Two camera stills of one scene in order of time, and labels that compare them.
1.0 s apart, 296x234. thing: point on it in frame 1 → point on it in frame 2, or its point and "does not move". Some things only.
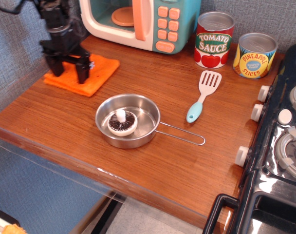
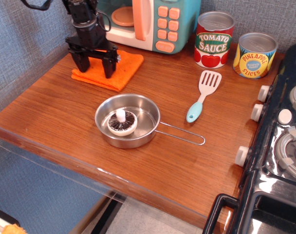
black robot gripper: (64, 42) → (91, 40)
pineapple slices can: (254, 55) does not move
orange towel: (101, 70) → (128, 62)
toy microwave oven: (167, 26) does not move
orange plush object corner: (13, 229) does not move
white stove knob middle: (256, 112) does not move
